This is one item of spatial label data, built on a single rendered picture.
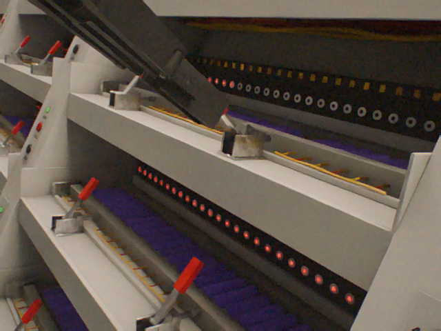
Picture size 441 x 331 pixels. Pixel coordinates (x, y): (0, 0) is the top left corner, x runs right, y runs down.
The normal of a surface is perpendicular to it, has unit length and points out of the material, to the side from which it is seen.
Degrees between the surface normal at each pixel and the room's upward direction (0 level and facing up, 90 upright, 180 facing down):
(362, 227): 111
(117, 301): 21
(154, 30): 91
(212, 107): 90
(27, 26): 90
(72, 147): 90
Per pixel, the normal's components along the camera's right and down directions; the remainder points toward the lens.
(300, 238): -0.78, 0.03
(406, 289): -0.68, -0.32
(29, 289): 0.15, -0.96
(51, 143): 0.61, 0.28
